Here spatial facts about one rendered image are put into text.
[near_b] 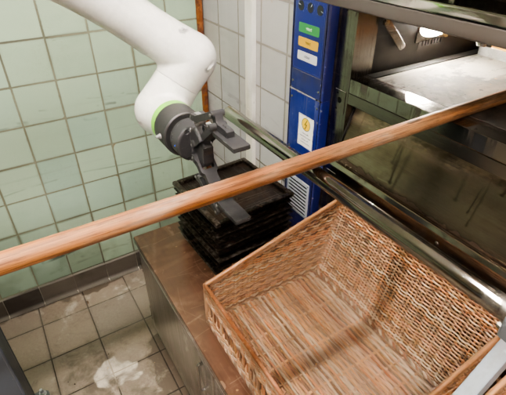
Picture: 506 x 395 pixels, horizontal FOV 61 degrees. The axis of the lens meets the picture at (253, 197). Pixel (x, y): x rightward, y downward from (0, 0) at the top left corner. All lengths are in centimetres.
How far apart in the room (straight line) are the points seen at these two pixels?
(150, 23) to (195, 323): 80
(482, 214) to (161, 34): 76
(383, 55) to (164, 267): 92
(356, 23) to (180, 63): 48
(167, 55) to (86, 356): 144
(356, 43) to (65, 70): 109
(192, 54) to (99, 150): 110
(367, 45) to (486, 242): 57
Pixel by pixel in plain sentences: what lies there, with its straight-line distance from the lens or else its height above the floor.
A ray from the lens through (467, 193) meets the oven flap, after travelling 105.
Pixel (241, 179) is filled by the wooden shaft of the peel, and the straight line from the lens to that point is 67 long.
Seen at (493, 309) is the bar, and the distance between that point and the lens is 60.
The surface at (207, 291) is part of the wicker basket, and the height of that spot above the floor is 73.
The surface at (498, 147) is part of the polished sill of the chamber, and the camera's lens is 97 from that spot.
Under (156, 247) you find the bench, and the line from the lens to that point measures 153.
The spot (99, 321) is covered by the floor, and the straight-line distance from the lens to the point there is 214.
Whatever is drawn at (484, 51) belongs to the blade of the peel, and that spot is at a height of 119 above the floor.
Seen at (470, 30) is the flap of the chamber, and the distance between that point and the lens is 79.
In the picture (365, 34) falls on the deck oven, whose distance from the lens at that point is 120.
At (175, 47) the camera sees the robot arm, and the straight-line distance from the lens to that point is 91.
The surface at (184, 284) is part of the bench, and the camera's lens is 138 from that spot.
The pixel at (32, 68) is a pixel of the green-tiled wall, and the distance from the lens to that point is 178.
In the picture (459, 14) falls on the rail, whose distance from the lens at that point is 81.
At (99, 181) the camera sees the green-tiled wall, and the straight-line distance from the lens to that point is 201.
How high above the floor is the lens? 156
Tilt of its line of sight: 35 degrees down
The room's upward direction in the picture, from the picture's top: straight up
